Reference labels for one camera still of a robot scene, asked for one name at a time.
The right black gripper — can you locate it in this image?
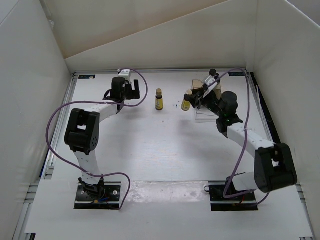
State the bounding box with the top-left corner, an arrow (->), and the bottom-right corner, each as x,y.
184,87 -> 224,118

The small yellow-label bottle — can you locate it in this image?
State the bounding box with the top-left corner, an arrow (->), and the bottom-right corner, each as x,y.
155,88 -> 163,111
181,89 -> 193,112

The tall clear chili bottle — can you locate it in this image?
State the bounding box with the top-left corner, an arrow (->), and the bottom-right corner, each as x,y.
209,68 -> 217,78

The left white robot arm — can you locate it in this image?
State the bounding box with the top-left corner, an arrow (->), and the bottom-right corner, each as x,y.
64,76 -> 141,200

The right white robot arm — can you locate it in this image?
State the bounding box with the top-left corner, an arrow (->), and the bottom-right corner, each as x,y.
184,87 -> 298,200

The tiered clear condiment rack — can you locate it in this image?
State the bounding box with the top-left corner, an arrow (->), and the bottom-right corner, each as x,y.
192,79 -> 222,123

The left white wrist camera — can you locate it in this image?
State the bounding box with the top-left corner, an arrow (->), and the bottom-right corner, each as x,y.
117,69 -> 131,82

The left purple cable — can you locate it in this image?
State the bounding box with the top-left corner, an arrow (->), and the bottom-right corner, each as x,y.
46,68 -> 149,210

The purple cable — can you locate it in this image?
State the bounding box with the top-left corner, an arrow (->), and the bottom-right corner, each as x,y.
46,68 -> 149,210
214,68 -> 271,206

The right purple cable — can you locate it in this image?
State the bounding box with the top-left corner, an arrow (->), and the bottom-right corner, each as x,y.
214,68 -> 271,206

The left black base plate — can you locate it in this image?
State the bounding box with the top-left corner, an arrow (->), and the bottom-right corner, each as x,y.
73,182 -> 122,210

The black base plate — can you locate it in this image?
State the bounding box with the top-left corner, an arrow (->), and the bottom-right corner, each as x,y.
203,184 -> 258,212
73,182 -> 122,210

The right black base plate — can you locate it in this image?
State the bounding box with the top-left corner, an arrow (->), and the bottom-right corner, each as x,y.
203,184 -> 258,212

